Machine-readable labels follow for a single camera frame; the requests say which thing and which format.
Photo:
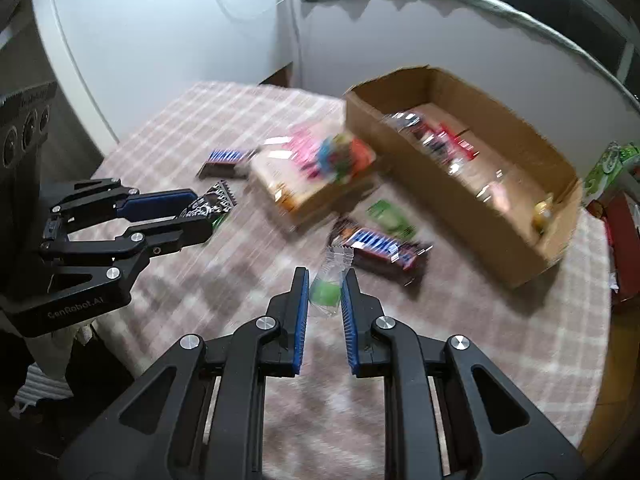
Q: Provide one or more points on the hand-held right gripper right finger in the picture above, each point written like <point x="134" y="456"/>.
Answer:
<point x="350" y="325"/>

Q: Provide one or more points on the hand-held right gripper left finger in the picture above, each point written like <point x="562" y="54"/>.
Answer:
<point x="300" y="320"/>

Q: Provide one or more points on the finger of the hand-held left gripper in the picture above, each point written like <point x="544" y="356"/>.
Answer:
<point x="150" y="205"/>
<point x="160" y="240"/>

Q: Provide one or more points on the clear packet green candy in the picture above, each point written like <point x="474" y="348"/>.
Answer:
<point x="325" y="292"/>

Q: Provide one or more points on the black white patterned packet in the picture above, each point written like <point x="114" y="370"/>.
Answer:
<point x="212" y="202"/>

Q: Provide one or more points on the brown chocolate bar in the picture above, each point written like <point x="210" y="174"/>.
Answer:
<point x="225" y="160"/>
<point x="380" y="247"/>

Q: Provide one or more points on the bagged sliced bread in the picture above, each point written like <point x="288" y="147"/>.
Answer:
<point x="280" y="175"/>

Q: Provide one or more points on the cardboard box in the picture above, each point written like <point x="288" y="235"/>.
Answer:
<point x="450" y="210"/>

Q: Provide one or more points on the round colourful snack packet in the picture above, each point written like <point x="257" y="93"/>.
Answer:
<point x="345" y="155"/>

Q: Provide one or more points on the dark snack packet red trim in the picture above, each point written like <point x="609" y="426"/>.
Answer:
<point x="410" y="122"/>
<point x="450" y="152"/>

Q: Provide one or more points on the yellow candy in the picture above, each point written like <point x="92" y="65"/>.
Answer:
<point x="542" y="215"/>

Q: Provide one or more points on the white striped cloth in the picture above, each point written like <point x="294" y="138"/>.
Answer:
<point x="55" y="355"/>

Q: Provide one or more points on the red box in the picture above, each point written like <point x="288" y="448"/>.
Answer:
<point x="625" y="240"/>

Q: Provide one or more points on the green tissue pack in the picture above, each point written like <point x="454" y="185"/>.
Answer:
<point x="607" y="170"/>

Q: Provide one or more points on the window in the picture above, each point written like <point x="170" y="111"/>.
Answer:
<point x="590" y="25"/>

